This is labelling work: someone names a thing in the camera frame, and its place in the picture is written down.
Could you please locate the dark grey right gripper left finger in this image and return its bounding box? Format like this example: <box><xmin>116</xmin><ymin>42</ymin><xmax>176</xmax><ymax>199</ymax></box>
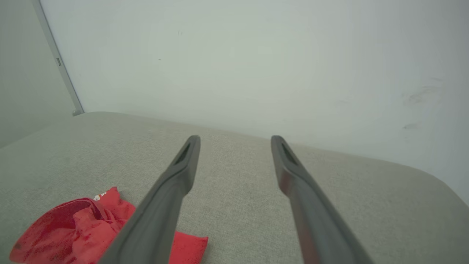
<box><xmin>98</xmin><ymin>135</ymin><xmax>201</xmax><ymax>264</ymax></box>

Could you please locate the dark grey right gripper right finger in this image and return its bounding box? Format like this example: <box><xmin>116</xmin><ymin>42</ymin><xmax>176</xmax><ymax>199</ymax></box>
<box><xmin>271</xmin><ymin>135</ymin><xmax>372</xmax><ymax>264</ymax></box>

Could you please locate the red and white garment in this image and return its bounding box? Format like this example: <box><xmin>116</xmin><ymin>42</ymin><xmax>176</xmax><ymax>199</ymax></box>
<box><xmin>9</xmin><ymin>186</ymin><xmax>209</xmax><ymax>264</ymax></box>

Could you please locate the grey fabric sofa cushion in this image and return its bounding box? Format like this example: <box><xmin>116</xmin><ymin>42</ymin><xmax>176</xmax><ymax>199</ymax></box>
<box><xmin>0</xmin><ymin>111</ymin><xmax>469</xmax><ymax>264</ymax></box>

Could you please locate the grey wall corner post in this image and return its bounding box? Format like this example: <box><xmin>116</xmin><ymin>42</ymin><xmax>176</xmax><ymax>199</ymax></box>
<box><xmin>31</xmin><ymin>0</ymin><xmax>85</xmax><ymax>117</ymax></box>

